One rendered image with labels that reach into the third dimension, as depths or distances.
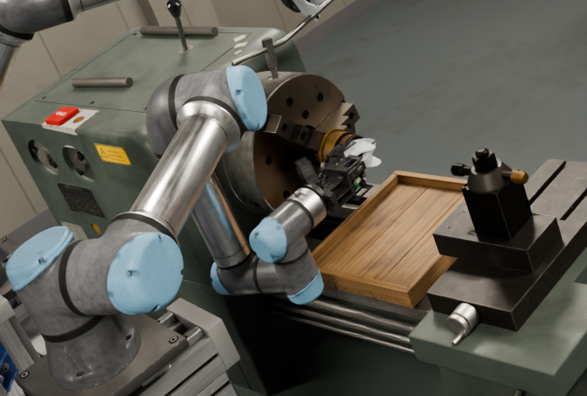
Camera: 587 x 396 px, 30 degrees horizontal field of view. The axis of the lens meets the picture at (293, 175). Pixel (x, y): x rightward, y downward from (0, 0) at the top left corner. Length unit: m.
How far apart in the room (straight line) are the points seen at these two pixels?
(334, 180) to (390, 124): 2.59
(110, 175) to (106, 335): 0.76
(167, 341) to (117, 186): 0.75
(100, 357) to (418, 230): 0.82
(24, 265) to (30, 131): 0.98
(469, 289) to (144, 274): 0.62
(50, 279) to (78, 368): 0.17
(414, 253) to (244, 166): 0.39
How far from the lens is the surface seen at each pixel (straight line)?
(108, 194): 2.51
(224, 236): 2.09
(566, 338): 1.85
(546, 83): 4.64
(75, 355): 1.75
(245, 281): 2.14
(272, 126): 2.22
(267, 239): 2.02
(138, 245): 1.59
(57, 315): 1.71
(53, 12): 2.04
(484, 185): 1.88
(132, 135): 2.30
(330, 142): 2.23
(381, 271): 2.21
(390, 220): 2.35
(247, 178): 2.26
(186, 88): 1.92
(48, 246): 1.68
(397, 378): 2.49
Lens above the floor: 2.11
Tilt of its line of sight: 27 degrees down
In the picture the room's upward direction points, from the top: 23 degrees counter-clockwise
